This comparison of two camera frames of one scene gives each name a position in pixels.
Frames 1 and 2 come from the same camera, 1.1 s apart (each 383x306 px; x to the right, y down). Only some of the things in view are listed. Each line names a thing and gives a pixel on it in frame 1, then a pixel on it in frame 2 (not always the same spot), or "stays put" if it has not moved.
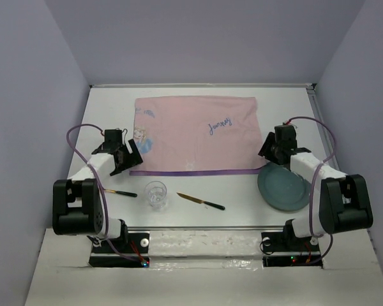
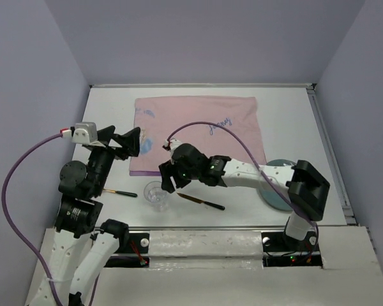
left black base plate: x=128 y=250 stays put
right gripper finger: x=267 y=146 → x=168 y=182
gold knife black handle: x=202 y=201 stays put
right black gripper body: x=276 y=148 → x=195 y=174
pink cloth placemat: x=197 y=136 stays put
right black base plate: x=284 y=248 stays put
